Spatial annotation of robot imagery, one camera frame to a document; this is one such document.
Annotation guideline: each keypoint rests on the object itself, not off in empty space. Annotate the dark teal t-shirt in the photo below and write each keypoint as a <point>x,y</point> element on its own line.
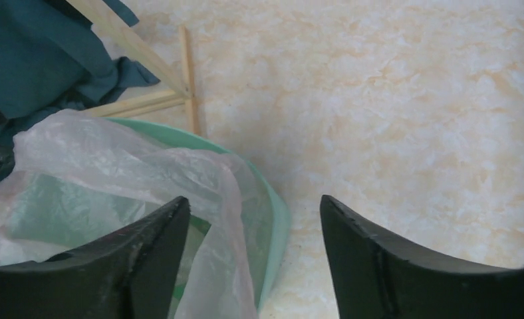
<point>50,60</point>

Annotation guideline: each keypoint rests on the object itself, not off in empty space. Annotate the pink plastic trash bag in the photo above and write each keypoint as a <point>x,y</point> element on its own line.
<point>98,220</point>

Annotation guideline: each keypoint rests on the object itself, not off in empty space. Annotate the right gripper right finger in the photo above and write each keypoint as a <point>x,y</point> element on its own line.
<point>379,274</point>

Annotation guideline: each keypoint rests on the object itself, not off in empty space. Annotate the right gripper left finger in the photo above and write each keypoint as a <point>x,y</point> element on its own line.
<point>130,273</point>

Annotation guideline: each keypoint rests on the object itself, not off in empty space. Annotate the green plastic trash bin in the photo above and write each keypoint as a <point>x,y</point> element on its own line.
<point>79,178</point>

